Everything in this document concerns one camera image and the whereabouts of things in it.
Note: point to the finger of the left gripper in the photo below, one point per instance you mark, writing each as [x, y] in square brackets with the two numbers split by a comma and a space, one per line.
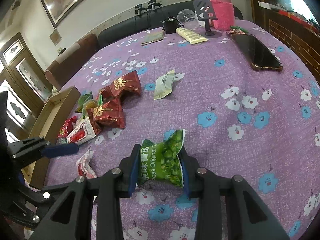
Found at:
[59, 150]

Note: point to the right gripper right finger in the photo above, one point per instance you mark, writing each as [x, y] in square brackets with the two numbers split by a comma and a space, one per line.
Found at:
[192, 185]

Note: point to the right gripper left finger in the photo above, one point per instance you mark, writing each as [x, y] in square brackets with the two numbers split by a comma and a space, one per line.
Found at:
[130, 172]

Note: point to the small red snack packet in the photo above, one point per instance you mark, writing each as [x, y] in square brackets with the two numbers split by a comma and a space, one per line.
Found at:
[67, 127]

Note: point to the green pea snack packet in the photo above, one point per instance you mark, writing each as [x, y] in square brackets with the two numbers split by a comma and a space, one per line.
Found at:
[160, 161]

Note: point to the red white snack packet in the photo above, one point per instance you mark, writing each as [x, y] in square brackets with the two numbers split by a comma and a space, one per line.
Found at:
[82, 133]

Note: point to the dark red candy bag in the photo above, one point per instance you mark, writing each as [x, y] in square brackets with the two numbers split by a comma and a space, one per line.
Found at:
[109, 114]
[121, 87]

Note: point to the small green candy packet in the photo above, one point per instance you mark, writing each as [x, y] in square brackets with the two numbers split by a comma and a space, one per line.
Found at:
[82, 100]

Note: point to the cardboard tray box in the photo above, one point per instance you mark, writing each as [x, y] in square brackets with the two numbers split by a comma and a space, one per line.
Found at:
[52, 117]

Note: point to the wooden glass door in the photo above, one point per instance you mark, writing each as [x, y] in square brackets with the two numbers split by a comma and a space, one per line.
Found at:
[27, 87]

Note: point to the brown armchair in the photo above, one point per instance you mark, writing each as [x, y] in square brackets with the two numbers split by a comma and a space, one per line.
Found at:
[68, 63]

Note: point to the purple floral tablecloth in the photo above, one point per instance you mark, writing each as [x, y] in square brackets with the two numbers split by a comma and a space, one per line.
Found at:
[262, 125]

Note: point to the pale green snack packet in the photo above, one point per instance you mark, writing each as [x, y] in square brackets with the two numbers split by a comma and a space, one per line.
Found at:
[164, 84]

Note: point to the cream tube package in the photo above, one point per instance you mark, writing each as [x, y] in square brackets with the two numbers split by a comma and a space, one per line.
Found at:
[191, 36]

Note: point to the black smartphone in case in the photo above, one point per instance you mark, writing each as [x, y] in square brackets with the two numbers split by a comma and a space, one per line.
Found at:
[257, 54]

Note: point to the greenish booklet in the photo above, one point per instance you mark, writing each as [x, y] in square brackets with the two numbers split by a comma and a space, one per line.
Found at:
[153, 37]

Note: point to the small black cup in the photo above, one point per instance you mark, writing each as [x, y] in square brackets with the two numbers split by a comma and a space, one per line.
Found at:
[170, 25]

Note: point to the black leather sofa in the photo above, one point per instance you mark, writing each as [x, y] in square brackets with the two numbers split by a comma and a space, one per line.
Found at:
[147, 21]

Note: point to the clear plastic cup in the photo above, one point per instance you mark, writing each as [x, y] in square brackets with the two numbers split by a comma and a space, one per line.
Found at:
[187, 18]

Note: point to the black phone stand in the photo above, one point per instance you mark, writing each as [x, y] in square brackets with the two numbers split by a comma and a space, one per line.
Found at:
[205, 13]

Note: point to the pink sleeved water bottle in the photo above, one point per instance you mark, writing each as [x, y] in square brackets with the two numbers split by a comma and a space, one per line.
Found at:
[224, 13]

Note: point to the black clamps on sofa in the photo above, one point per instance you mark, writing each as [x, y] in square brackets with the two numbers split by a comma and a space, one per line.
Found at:
[152, 5]

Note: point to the wooden cabinet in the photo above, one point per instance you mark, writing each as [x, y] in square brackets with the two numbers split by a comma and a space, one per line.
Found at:
[302, 40]

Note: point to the small wall plaque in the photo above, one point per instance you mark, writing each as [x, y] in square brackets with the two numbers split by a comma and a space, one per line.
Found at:
[55, 37]

